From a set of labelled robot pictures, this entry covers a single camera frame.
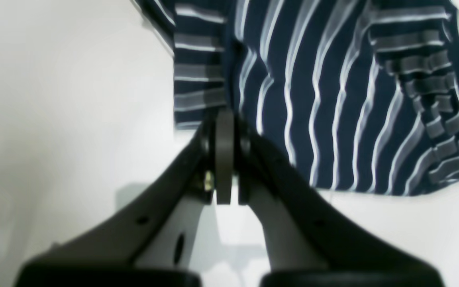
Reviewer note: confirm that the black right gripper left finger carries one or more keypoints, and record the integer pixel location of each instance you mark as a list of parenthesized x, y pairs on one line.
[(149, 242)]

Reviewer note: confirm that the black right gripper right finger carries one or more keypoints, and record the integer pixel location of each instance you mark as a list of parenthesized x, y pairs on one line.
[(309, 243)]

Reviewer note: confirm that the navy white striped t-shirt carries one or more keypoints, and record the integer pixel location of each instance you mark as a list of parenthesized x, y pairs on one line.
[(360, 95)]

